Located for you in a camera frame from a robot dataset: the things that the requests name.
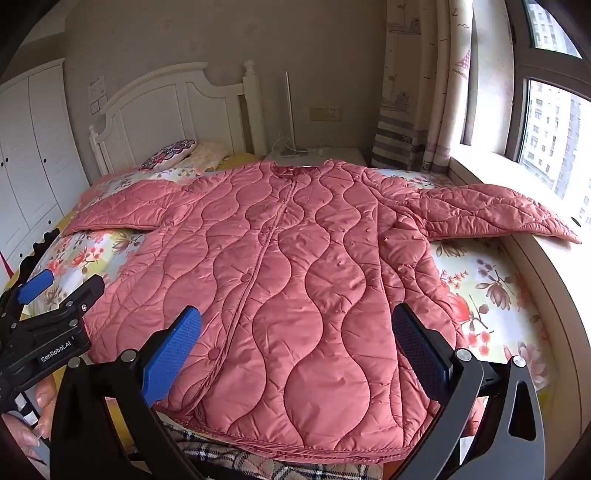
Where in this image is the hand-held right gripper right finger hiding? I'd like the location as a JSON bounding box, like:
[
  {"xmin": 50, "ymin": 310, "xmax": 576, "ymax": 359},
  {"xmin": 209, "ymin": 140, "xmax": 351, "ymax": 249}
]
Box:
[{"xmin": 392, "ymin": 302, "xmax": 546, "ymax": 480}]

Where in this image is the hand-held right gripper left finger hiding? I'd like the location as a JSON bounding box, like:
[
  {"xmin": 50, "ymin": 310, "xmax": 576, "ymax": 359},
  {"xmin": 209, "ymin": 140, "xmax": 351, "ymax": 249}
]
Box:
[{"xmin": 48, "ymin": 305, "xmax": 204, "ymax": 480}]

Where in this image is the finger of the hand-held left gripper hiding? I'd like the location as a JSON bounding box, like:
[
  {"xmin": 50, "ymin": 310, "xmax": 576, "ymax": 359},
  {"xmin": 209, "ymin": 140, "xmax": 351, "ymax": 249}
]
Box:
[
  {"xmin": 18, "ymin": 275, "xmax": 106, "ymax": 331},
  {"xmin": 0, "ymin": 268, "xmax": 55, "ymax": 324}
]

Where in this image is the pink quilted jacket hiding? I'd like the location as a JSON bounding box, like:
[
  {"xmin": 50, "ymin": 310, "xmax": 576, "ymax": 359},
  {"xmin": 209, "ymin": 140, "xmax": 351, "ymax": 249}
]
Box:
[{"xmin": 62, "ymin": 159, "xmax": 583, "ymax": 462}]

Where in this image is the person's left hand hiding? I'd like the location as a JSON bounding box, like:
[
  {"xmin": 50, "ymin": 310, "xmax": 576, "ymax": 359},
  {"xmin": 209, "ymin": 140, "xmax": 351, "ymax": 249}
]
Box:
[{"xmin": 0, "ymin": 376, "xmax": 57, "ymax": 467}]

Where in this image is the black jagged object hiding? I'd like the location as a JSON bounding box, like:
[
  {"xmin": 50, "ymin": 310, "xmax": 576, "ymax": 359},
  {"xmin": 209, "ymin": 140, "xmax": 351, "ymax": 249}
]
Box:
[{"xmin": 18, "ymin": 230, "xmax": 62, "ymax": 278}]

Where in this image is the floral bed cover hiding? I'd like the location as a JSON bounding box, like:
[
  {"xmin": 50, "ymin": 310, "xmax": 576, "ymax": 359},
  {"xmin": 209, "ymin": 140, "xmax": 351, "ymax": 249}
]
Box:
[{"xmin": 18, "ymin": 164, "xmax": 555, "ymax": 402}]

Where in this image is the white wardrobe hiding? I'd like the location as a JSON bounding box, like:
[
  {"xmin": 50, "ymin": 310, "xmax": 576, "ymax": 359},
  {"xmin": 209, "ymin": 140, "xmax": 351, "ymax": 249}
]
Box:
[{"xmin": 0, "ymin": 58, "xmax": 90, "ymax": 273}]

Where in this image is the plaid cloth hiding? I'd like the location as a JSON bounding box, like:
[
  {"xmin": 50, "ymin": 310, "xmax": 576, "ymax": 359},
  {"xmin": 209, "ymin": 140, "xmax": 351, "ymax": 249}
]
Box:
[{"xmin": 134, "ymin": 422, "xmax": 384, "ymax": 480}]

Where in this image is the beige window sill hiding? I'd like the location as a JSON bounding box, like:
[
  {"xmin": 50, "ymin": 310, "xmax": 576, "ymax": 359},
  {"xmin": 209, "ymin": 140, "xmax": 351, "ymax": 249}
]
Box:
[{"xmin": 448, "ymin": 154, "xmax": 591, "ymax": 416}]

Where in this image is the patterned purple pillow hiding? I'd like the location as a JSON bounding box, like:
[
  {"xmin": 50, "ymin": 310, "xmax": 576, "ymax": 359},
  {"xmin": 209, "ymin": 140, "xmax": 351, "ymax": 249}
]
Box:
[{"xmin": 139, "ymin": 137, "xmax": 199, "ymax": 171}]

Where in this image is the beige pillow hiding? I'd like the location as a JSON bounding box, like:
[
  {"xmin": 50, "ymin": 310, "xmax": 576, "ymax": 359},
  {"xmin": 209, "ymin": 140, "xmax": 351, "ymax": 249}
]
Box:
[{"xmin": 185, "ymin": 141, "xmax": 232, "ymax": 172}]

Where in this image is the white wooden headboard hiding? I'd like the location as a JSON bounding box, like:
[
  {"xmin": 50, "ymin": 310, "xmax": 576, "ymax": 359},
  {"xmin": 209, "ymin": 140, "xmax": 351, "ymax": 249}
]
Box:
[{"xmin": 88, "ymin": 60, "xmax": 269, "ymax": 178}]

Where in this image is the yellow pillow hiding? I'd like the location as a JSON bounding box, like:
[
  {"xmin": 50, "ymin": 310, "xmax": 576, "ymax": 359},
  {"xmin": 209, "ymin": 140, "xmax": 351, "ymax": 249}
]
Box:
[{"xmin": 217, "ymin": 151, "xmax": 264, "ymax": 172}]

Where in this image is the white nightstand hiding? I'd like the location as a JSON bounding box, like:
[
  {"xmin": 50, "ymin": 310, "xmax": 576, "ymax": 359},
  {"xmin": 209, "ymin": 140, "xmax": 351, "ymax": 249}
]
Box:
[{"xmin": 263, "ymin": 147, "xmax": 368, "ymax": 169}]

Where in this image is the dark framed window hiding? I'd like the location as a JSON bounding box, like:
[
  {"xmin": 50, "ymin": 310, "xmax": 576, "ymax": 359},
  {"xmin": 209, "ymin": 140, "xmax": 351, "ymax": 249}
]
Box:
[{"xmin": 503, "ymin": 0, "xmax": 591, "ymax": 222}]

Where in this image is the printed curtain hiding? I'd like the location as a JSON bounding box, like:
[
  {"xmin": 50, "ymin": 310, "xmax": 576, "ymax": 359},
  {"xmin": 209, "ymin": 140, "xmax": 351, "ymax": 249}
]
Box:
[{"xmin": 370, "ymin": 0, "xmax": 476, "ymax": 175}]

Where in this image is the slim white lamp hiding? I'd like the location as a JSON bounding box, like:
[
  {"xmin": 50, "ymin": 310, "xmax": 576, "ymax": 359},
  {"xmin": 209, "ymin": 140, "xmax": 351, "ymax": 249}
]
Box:
[{"xmin": 281, "ymin": 71, "xmax": 308, "ymax": 158}]

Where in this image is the paper note on wall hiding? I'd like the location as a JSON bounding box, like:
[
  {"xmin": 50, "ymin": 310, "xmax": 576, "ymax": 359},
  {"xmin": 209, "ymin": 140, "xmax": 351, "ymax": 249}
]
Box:
[{"xmin": 88, "ymin": 78, "xmax": 108, "ymax": 116}]

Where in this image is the white cable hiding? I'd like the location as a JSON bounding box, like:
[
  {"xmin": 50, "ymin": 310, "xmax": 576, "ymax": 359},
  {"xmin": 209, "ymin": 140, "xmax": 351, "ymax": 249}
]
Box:
[{"xmin": 270, "ymin": 136, "xmax": 296, "ymax": 158}]

